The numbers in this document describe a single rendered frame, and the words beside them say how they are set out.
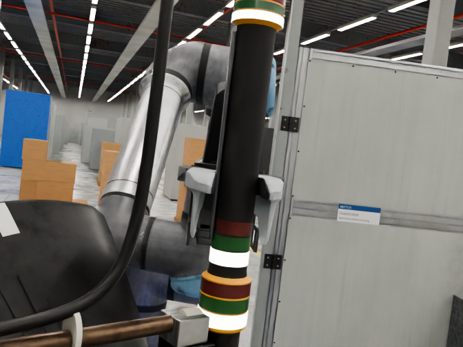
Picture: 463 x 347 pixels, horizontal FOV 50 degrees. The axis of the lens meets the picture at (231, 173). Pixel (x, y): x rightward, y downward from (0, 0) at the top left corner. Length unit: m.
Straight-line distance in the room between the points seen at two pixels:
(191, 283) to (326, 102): 1.72
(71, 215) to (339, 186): 1.90
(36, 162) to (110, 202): 8.83
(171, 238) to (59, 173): 8.89
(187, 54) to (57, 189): 8.70
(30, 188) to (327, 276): 7.76
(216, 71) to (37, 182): 8.72
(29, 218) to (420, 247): 2.18
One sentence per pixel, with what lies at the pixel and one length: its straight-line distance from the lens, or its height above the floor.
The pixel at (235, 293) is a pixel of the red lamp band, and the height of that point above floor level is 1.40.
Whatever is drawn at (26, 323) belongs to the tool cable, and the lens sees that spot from 0.36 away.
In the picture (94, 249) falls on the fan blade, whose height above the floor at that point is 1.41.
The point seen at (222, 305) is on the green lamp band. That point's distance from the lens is 0.42.
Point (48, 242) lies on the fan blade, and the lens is 0.47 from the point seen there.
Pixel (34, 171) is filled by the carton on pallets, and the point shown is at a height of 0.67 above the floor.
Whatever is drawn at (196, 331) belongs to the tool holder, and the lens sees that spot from 0.42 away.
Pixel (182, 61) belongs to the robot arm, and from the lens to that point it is 0.92.
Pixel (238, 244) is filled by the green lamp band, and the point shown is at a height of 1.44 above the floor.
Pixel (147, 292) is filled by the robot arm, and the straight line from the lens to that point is 1.06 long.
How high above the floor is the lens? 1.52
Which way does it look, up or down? 3 degrees down
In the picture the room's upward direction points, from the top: 7 degrees clockwise
